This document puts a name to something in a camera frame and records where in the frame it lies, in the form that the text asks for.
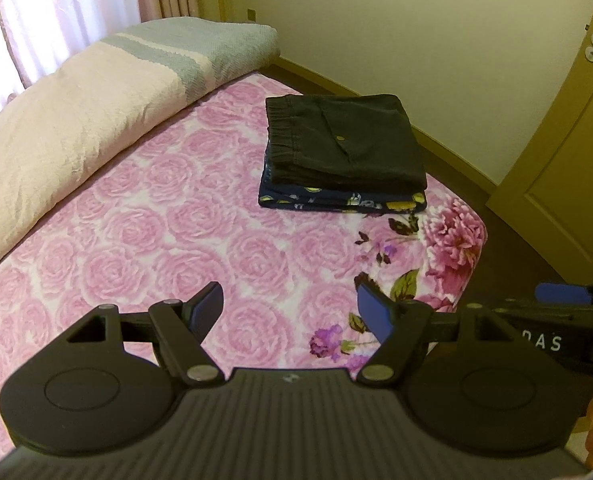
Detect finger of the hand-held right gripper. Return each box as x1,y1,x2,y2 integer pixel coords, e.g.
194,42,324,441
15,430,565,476
534,282,593,307

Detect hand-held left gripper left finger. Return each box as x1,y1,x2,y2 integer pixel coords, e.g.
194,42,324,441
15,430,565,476
65,282,224,387

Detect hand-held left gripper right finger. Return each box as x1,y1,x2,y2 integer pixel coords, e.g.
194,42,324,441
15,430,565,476
357,282,520,387

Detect black pants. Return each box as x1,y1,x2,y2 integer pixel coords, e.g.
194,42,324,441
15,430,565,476
265,92,427,196

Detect pink floral blanket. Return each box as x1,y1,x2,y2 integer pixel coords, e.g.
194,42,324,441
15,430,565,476
0,72,488,461

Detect navy printed garment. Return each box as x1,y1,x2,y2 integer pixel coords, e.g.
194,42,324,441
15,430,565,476
257,152,427,216

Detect olive wooden door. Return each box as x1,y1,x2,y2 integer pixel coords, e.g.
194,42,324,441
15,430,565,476
487,0,593,286

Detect pink and grey folded duvet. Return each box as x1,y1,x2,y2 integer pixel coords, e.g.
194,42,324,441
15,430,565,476
0,17,281,286

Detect white sheer curtain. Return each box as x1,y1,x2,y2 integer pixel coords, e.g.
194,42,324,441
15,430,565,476
0,0,144,126

